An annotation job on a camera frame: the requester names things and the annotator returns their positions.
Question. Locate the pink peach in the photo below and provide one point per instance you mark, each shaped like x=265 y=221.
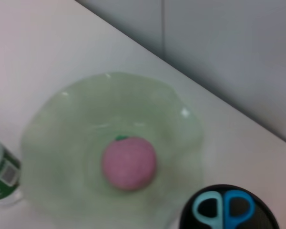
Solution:
x=128 y=162

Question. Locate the blue scissors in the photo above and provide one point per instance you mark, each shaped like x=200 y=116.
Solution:
x=222 y=214

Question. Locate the clear water bottle green label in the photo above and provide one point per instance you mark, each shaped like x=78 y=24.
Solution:
x=2 y=176

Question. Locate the green glass fruit plate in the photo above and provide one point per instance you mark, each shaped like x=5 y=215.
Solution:
x=74 y=119

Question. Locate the black mesh pen holder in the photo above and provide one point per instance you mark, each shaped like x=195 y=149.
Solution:
x=264 y=214

